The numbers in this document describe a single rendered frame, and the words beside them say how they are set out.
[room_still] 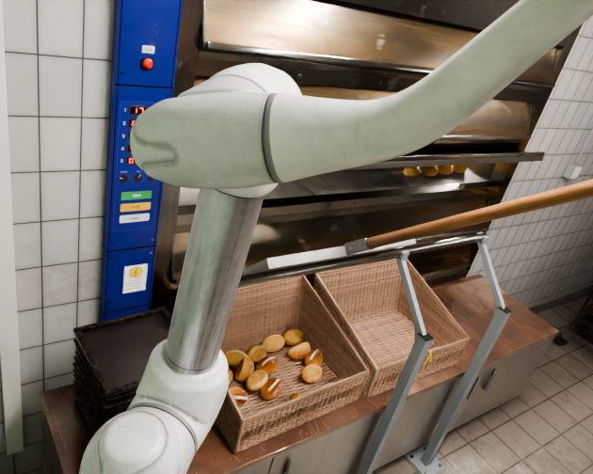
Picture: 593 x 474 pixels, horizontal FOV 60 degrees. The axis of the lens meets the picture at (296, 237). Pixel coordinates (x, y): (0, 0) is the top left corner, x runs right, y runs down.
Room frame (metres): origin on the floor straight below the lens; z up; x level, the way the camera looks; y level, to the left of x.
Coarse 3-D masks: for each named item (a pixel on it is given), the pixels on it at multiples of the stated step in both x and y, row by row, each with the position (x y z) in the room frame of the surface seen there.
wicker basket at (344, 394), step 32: (256, 288) 1.64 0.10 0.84; (288, 288) 1.74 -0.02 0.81; (256, 320) 1.62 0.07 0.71; (320, 320) 1.68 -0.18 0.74; (352, 352) 1.53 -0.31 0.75; (288, 384) 1.44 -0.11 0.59; (320, 384) 1.49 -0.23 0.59; (352, 384) 1.42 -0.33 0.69; (224, 416) 1.17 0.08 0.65; (256, 416) 1.13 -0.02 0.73; (288, 416) 1.30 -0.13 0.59; (320, 416) 1.33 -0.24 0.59
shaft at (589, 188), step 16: (544, 192) 0.95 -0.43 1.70; (560, 192) 0.92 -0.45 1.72; (576, 192) 0.90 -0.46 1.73; (592, 192) 0.88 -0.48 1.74; (496, 208) 1.00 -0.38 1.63; (512, 208) 0.97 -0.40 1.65; (528, 208) 0.95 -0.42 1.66; (432, 224) 1.09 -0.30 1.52; (448, 224) 1.06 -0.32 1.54; (464, 224) 1.04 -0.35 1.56; (368, 240) 1.22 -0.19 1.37; (384, 240) 1.18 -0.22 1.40; (400, 240) 1.15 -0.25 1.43
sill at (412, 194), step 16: (368, 192) 2.05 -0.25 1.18; (384, 192) 2.10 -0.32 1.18; (400, 192) 2.15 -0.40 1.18; (416, 192) 2.20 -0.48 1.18; (432, 192) 2.26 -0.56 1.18; (448, 192) 2.34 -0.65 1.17; (464, 192) 2.42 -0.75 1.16; (480, 192) 2.51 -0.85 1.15; (496, 192) 2.61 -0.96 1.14; (192, 208) 1.51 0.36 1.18; (272, 208) 1.68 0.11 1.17; (288, 208) 1.73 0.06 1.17; (304, 208) 1.78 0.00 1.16; (320, 208) 1.83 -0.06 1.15; (336, 208) 1.88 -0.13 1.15; (176, 224) 1.44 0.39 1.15
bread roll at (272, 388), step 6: (276, 378) 1.40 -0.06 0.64; (264, 384) 1.37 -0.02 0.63; (270, 384) 1.36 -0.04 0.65; (276, 384) 1.37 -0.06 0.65; (264, 390) 1.34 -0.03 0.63; (270, 390) 1.34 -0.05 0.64; (276, 390) 1.35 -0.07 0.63; (264, 396) 1.33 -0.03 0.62; (270, 396) 1.33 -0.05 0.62; (276, 396) 1.35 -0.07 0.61
